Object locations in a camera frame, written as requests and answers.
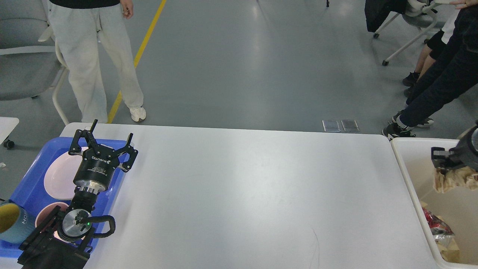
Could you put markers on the brown paper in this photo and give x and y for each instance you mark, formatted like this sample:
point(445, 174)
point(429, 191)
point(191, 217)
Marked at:
point(450, 253)
point(445, 180)

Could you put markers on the white plastic bin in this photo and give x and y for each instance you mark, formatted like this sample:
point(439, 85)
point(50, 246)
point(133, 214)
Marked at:
point(458, 207)

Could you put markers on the office chair with jacket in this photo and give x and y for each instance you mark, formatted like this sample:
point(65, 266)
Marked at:
point(421, 14)

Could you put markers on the white side table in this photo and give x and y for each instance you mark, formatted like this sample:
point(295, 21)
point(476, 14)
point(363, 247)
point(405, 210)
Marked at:
point(7, 125)

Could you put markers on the teal mug yellow inside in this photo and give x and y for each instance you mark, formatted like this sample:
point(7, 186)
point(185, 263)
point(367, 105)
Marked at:
point(16, 224)

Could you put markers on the crushed red can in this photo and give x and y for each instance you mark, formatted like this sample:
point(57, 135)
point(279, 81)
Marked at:
point(436, 225)

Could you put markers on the pink mug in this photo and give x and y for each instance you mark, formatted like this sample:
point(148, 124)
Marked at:
point(43, 215)

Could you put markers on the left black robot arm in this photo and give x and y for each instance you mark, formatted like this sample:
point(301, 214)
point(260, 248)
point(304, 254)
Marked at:
point(76, 225)

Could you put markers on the small foil piece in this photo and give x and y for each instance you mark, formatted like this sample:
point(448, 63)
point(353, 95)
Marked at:
point(443, 239)

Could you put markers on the pink plate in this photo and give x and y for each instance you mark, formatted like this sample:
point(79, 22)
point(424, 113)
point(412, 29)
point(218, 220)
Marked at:
point(58, 180)

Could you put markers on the blue plastic tray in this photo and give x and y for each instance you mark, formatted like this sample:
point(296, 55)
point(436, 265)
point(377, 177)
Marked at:
point(32, 196)

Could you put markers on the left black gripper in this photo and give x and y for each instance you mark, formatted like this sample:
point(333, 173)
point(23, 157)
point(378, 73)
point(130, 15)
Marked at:
point(95, 170)

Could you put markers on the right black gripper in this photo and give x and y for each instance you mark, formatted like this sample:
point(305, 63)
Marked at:
point(465, 153)

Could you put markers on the standing person grey trousers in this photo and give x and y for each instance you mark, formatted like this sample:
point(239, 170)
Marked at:
point(79, 26)

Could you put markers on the white rolling chair left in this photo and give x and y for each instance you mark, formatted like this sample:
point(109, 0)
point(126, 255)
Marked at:
point(31, 62)

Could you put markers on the standing person dark jeans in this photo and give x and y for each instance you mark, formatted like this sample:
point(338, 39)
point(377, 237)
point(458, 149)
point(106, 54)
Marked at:
point(454, 73)

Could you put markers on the seated person black clothes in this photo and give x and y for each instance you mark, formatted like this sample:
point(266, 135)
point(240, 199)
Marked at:
point(431, 51)

